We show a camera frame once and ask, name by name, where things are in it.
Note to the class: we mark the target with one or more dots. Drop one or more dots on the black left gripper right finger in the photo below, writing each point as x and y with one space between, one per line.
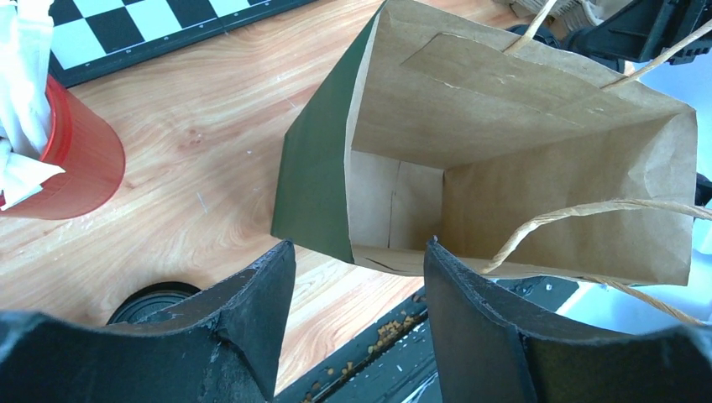
492 345

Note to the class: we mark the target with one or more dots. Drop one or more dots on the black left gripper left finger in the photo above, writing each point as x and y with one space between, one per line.
220 345

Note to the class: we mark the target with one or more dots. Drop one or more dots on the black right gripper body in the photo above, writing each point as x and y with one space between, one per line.
640 31

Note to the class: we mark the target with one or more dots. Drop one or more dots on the green paper bag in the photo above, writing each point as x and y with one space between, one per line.
523 160

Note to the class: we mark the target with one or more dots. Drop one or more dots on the cardboard cup carrier tray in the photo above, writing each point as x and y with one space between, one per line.
571 14

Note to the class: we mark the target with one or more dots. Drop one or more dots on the black lid stack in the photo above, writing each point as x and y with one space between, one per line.
151 299

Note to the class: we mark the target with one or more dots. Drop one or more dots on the red straw holder cup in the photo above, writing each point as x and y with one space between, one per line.
89 151

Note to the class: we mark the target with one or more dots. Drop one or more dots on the black white chessboard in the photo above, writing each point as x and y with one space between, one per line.
95 38

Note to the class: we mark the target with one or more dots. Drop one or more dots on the white wrapped straws bundle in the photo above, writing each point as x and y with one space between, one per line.
26 35

